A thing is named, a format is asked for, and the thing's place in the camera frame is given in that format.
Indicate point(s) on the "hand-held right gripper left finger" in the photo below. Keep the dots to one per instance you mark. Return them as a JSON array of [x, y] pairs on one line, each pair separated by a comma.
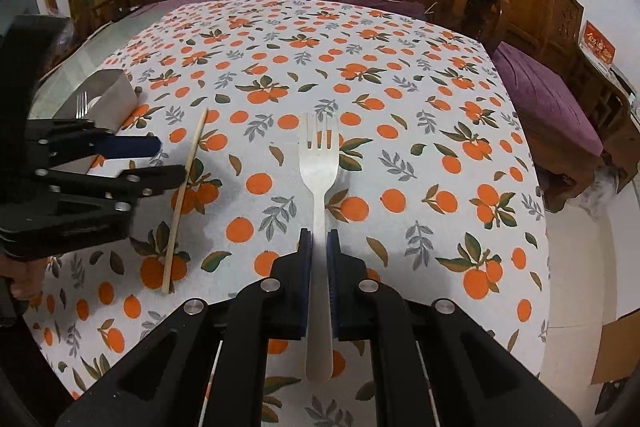
[[306, 259]]

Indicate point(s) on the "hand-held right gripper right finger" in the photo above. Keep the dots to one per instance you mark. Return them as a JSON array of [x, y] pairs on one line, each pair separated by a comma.
[[334, 259]]

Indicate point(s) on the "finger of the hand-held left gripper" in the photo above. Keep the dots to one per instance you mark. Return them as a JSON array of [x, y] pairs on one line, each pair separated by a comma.
[[130, 147], [160, 177]]

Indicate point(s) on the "light wooden chopstick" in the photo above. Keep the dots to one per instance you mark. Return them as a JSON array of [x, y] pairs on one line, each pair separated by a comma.
[[187, 187]]

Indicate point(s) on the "stainless steel utensil container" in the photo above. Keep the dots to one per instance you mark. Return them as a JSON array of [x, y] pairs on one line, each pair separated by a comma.
[[117, 104]]

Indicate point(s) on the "shiny steel fork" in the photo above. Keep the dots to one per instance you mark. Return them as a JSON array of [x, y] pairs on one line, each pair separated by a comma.
[[81, 104]]

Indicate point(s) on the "matte steel fork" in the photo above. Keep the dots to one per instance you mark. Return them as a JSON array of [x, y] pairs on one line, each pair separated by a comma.
[[318, 177]]

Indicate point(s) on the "person's left hand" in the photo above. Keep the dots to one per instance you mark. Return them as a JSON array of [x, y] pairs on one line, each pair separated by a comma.
[[20, 277]]

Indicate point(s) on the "orange fruit print tablecloth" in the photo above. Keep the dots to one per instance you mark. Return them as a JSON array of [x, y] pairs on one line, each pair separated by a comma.
[[400, 107]]

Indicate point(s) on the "purple armchair cushion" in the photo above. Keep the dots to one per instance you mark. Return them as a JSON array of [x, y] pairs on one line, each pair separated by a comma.
[[550, 102]]

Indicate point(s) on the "flat cardboard sheet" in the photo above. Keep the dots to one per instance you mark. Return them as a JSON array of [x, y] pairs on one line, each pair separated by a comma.
[[617, 352]]

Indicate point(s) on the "red gift box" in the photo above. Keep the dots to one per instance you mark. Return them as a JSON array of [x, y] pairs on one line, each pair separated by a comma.
[[597, 44]]

